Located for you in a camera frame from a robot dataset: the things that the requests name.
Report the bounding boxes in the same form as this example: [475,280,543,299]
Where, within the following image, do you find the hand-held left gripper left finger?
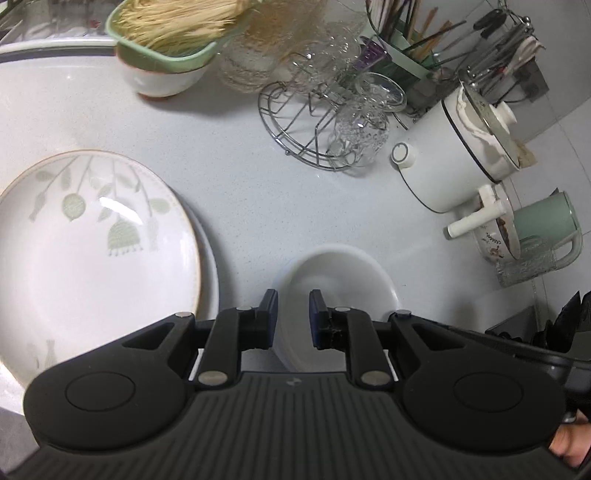
[121,289,279,387]

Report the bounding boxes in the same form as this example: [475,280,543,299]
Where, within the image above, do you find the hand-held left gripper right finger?
[308,289,467,388]

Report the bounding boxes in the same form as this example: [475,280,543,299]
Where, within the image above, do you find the white plastic bowl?
[271,244,402,373]

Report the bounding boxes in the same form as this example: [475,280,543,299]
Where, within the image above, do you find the white rimmed leaf print plate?
[182,210,221,376]

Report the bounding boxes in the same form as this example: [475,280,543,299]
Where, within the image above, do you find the brown rimmed leaf print plate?
[0,150,205,387]

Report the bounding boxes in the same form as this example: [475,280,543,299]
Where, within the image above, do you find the person's right hand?
[549,410,591,469]

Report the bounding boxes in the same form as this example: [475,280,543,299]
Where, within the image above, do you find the textured glass mug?
[496,240,562,288]

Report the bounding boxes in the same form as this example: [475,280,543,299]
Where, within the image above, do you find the pale green mug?
[508,190,584,271]

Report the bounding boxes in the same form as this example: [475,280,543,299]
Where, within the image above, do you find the textured glass cup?
[355,71,408,112]
[288,41,362,94]
[327,99,391,167]

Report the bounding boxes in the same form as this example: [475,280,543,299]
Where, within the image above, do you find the white electric cooking pot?
[392,83,525,214]

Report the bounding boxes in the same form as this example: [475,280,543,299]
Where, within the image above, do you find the clear jar with red lid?
[219,0,296,94]

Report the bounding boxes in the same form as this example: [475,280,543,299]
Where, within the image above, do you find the white ceramic bowl brown foot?
[115,44,219,99]

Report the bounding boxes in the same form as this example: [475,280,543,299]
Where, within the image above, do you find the green plastic strainer basket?
[105,0,259,77]

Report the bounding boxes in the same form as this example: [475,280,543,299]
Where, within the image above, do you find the green and white chopstick holder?
[367,13,445,83]

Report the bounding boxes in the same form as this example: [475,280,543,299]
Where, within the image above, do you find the glass pot lid white knob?
[455,83,523,168]

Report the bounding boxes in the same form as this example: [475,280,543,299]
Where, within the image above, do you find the tall textured glass tumbler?
[295,7,366,52]

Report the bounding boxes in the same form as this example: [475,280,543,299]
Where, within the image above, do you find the enoki mushrooms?
[113,0,253,54]

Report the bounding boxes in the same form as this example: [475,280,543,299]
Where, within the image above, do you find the bundle of chopsticks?
[365,0,468,62]

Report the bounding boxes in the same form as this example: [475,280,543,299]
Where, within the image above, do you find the hanging metal utensils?
[434,0,548,103]

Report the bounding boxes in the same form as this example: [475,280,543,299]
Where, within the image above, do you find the white drain tray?
[0,37,118,65]

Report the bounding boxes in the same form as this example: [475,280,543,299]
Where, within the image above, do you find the metal wire cup rack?
[257,51,394,172]

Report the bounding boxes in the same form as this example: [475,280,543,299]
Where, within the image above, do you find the floral enamel pot white handle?
[445,182,523,265]

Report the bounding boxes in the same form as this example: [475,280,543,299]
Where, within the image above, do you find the grey wall socket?
[517,60,551,100]

